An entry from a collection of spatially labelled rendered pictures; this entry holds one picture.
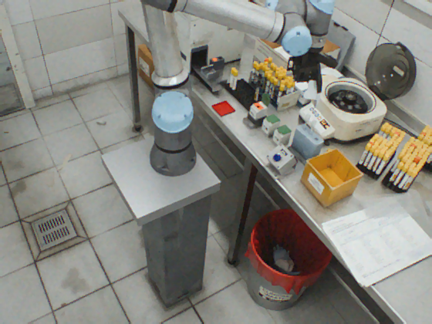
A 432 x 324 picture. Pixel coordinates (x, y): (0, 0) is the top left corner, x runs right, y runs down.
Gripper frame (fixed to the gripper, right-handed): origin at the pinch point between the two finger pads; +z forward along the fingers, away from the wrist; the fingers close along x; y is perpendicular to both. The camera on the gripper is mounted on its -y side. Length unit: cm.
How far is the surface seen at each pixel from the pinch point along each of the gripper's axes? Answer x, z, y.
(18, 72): -159, 71, 112
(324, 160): 17.2, 15.1, -1.1
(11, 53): -159, 56, 112
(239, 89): -30.8, 17.7, 9.9
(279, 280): 30, 70, 12
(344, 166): 21.9, 14.6, -6.0
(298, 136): 5.3, 13.8, 2.9
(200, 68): -46, 15, 22
